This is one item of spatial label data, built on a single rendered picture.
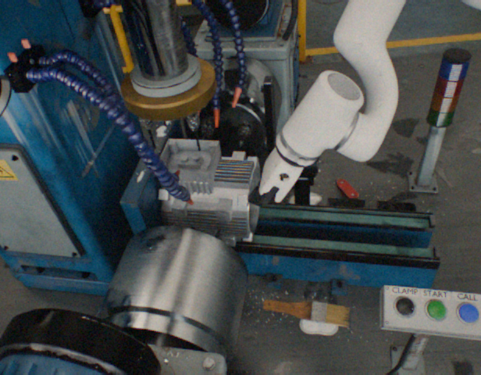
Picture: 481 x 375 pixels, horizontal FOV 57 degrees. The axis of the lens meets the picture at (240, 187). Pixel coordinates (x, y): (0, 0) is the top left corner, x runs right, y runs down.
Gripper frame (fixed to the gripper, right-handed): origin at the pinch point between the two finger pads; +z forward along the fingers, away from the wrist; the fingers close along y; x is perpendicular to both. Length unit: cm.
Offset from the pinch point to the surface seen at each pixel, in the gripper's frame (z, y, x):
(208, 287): -1.9, -25.5, 6.0
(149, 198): 9.4, -4.3, 20.6
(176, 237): -1.0, -17.9, 13.7
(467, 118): -4, 68, -66
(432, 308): -14.8, -21.4, -28.9
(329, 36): 91, 283, -62
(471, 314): -17.8, -21.6, -34.1
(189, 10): 138, 302, 52
